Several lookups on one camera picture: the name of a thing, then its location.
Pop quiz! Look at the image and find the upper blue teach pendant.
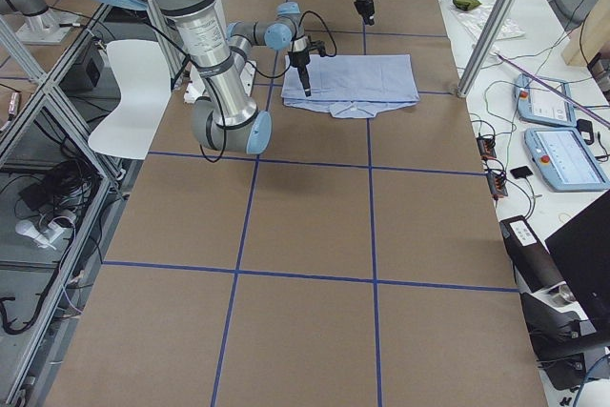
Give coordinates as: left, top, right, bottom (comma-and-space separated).
514, 73, 577, 128

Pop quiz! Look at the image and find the clear plastic bag green print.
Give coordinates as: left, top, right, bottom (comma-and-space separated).
452, 4, 526, 46

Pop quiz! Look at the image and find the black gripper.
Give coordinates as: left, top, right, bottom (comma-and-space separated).
354, 0, 376, 25
288, 49, 312, 97

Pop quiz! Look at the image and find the lower blue teach pendant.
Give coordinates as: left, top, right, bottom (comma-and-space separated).
523, 128, 609, 192

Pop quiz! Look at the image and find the light blue striped shirt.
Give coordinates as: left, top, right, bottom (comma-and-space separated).
281, 54, 420, 119

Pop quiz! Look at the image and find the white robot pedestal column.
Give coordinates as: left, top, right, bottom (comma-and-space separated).
184, 52, 256, 104

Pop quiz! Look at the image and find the blue teach pendant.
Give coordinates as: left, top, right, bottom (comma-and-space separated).
523, 128, 609, 192
514, 73, 577, 128

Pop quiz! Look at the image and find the grey aluminium frame post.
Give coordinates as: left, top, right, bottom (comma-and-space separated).
457, 0, 515, 98

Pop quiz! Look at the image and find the olive green pouch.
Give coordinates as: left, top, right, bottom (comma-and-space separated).
452, 0, 481, 11

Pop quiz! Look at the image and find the black cylinder with label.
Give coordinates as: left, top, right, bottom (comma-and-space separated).
499, 216, 565, 293

